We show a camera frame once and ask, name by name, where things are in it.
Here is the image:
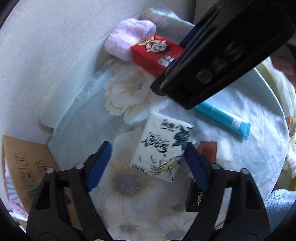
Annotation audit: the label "dark red lipstick case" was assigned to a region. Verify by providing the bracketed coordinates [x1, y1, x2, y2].
[197, 141, 218, 163]

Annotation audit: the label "small black square compact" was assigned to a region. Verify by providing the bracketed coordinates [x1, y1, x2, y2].
[186, 179, 205, 212]

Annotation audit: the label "red cartoon carton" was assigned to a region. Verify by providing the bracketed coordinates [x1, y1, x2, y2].
[130, 34, 184, 78]

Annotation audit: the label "white tissue packet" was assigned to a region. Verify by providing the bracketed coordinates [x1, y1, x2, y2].
[130, 113, 193, 182]

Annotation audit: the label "blue cream tube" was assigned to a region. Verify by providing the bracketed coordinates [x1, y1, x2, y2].
[195, 101, 251, 140]

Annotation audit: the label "pink fluffy towel roll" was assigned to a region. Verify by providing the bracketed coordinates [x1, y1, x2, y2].
[104, 18, 157, 62]

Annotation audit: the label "person's right hand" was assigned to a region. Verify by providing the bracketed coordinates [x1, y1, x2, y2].
[270, 44, 296, 77]

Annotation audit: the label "floral light blue cloth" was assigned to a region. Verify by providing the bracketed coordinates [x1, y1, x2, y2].
[48, 57, 290, 240]

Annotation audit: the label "brown cardboard box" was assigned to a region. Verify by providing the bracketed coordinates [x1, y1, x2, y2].
[1, 134, 82, 230]

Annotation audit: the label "grey blue towel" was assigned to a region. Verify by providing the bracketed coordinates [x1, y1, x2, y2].
[264, 189, 295, 232]

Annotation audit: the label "pink patterned box liner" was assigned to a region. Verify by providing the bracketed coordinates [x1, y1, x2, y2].
[4, 159, 28, 221]

